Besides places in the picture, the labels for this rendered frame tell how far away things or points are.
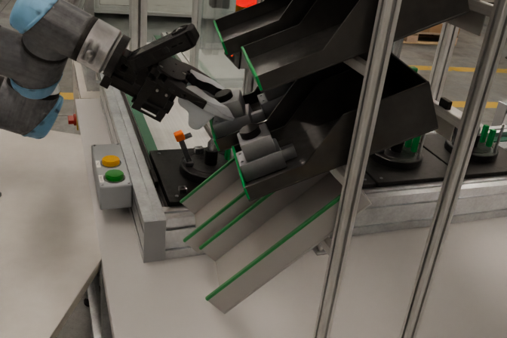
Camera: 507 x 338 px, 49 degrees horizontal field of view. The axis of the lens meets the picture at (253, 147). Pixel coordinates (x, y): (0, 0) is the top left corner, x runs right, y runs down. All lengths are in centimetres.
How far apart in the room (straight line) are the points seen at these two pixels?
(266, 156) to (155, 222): 40
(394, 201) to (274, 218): 47
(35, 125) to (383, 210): 82
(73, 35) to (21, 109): 50
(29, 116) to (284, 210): 67
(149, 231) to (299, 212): 36
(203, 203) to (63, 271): 31
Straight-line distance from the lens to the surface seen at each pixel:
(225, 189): 108
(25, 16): 90
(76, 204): 139
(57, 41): 90
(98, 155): 138
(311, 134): 87
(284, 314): 110
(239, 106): 90
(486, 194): 153
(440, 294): 125
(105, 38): 89
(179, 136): 124
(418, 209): 141
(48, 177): 151
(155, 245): 117
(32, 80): 97
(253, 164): 80
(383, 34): 69
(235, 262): 94
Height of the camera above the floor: 159
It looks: 26 degrees down
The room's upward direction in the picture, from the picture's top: 6 degrees clockwise
